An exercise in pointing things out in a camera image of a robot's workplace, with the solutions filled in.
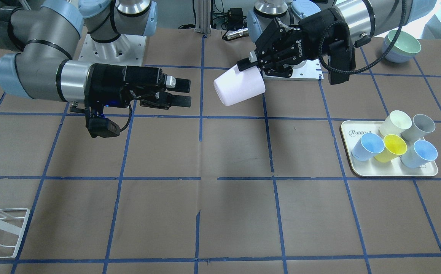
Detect aluminium frame post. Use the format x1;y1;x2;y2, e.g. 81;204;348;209
193;0;212;36

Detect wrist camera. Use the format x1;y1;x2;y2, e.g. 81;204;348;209
85;112;121;138
328;40;355;85

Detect white wire cup rack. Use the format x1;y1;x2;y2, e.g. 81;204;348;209
0;208;30;260

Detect grey cup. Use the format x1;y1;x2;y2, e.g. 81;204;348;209
401;114;436;142

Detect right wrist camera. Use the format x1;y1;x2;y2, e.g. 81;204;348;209
85;112;121;138

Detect pale green cup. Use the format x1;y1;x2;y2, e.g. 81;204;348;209
379;110;413;137

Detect yellow cup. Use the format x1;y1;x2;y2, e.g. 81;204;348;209
374;135;408;163

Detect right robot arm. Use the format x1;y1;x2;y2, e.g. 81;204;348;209
0;0;191;117

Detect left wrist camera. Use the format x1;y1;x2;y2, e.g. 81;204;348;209
328;40;355;85

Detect light blue cup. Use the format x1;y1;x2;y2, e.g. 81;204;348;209
352;132;385;161
401;139;438;168

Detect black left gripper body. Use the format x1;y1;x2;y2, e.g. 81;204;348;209
250;8;354;78

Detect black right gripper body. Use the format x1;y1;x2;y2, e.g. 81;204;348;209
84;64;167;114

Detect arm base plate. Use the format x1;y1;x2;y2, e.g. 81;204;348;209
78;34;147;66
262;59;323;81

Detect cream serving tray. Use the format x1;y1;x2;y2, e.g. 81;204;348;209
341;120;438;177

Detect stacked bowls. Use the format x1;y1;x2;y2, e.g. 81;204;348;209
384;31;422;64

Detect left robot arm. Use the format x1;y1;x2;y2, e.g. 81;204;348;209
237;0;436;84

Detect pale pink cup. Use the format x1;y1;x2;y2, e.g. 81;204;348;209
213;65;266;106

